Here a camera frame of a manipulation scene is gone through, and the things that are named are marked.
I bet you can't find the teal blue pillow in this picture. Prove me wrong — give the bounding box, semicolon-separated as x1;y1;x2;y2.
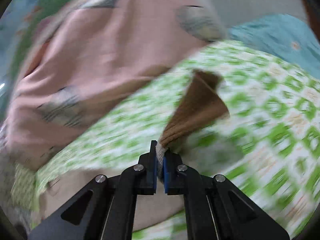
228;14;319;79

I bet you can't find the green white patterned bedsheet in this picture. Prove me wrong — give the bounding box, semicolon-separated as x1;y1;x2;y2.
11;41;319;238

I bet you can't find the beige knit sweater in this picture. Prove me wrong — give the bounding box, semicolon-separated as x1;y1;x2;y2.
37;68;243;233

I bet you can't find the pink quilt with plaid hearts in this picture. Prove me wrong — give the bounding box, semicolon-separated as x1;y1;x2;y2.
5;0;226;170

